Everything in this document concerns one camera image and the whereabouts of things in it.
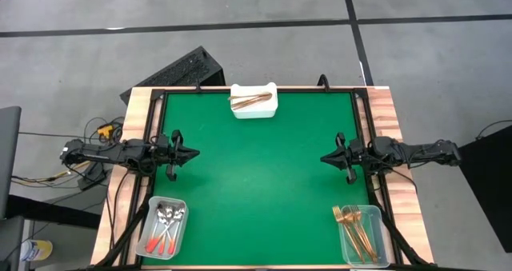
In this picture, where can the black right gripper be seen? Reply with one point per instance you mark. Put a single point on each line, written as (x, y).
(350, 159)

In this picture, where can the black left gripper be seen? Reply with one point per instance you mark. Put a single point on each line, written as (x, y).
(174, 163)

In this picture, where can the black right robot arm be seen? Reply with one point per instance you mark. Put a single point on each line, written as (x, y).
(420, 153)

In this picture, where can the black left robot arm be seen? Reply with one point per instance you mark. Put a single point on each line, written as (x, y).
(104, 153)

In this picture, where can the green table mat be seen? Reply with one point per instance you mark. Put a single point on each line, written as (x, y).
(260, 175)

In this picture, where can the white plastic bin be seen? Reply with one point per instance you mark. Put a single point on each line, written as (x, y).
(256, 113)

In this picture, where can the grey plastic bin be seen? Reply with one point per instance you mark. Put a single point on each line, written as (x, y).
(180, 243)

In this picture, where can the clear plastic bin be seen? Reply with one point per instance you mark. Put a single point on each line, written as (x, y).
(384, 243)

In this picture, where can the black floor beam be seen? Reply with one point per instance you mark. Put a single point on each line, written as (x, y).
(48, 213)

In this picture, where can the black floor mat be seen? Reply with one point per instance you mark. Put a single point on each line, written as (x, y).
(488, 183)

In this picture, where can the white and yellow can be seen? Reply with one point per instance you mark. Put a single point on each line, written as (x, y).
(36, 249)

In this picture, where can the grey furniture panel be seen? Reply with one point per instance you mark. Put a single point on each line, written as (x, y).
(8, 163)

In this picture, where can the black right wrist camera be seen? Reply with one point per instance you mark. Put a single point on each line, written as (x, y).
(357, 145)

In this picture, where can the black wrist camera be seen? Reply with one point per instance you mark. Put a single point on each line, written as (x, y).
(357, 145)
(161, 141)

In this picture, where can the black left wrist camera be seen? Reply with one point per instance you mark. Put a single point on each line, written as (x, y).
(161, 141)

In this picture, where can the black metal rig frame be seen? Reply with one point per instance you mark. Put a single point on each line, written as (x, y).
(157, 94)

